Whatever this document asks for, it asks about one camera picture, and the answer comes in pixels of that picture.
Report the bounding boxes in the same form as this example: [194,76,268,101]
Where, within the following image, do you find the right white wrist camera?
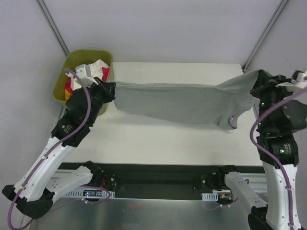
[276,70,307,92]

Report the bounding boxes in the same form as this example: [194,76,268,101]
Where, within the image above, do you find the left slotted cable duct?
[64,188,115,199]

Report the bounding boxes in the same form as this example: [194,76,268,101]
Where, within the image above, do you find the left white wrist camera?
[65,64,98,90]

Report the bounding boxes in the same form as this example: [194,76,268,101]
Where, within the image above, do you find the green plastic bin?
[53,49,114,106]

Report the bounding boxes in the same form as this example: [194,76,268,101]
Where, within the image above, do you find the grey t shirt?
[114,70,259,130]

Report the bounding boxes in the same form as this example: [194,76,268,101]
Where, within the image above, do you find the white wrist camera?
[276,70,307,92]
[65,64,98,90]

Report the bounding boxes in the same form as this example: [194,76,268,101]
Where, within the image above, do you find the yellow t shirt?
[64,89,71,101]

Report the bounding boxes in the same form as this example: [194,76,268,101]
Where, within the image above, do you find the white t shirt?
[88,59,110,74]

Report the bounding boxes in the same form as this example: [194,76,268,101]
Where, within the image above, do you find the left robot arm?
[2,80,116,219]

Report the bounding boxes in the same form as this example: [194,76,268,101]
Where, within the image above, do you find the right slotted cable duct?
[201,193,218,202]

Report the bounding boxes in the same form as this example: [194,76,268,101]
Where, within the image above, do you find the right aluminium frame post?
[241,0,291,73]

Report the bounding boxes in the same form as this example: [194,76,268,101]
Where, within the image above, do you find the slotted cable duct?
[64,188,115,199]
[201,193,218,202]

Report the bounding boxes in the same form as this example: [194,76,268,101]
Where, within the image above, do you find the aluminium frame post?
[241,0,291,73]
[36,0,70,57]

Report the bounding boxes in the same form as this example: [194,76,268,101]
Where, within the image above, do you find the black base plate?
[91,163,240,199]

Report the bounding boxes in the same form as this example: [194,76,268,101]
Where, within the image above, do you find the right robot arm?
[207,70,307,230]

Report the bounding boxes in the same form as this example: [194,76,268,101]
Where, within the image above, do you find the pink t shirt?
[64,67,110,93]

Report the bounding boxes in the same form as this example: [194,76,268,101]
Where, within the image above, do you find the left aluminium frame post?
[36,0,70,57]

